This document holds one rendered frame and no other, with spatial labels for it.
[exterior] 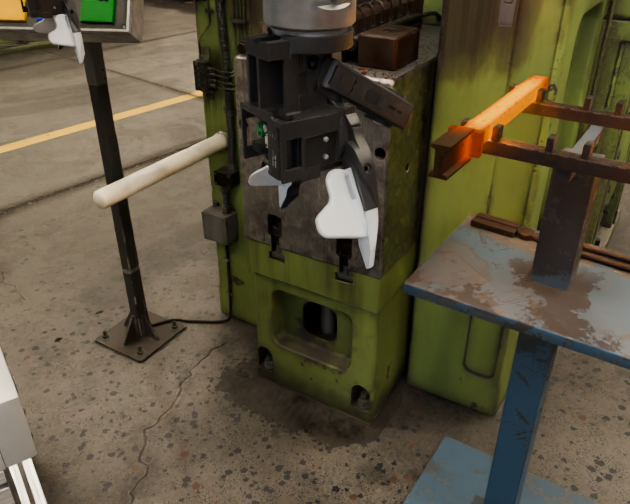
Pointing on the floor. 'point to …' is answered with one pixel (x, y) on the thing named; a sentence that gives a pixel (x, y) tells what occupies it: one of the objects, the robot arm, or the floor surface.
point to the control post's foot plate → (145, 348)
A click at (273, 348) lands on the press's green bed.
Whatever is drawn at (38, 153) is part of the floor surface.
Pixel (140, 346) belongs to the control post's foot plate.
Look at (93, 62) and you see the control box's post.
